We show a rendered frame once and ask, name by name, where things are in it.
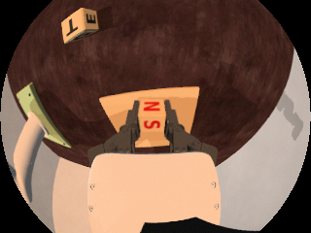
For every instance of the orange flat mat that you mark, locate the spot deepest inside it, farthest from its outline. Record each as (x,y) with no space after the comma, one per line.
(183,100)

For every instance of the orange letter block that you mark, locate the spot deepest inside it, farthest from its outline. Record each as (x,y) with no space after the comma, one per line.
(79,25)
(151,115)

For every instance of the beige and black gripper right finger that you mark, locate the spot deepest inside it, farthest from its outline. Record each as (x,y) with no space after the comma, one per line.
(176,134)

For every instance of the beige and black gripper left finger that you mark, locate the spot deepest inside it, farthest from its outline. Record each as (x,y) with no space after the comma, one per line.
(124,140)

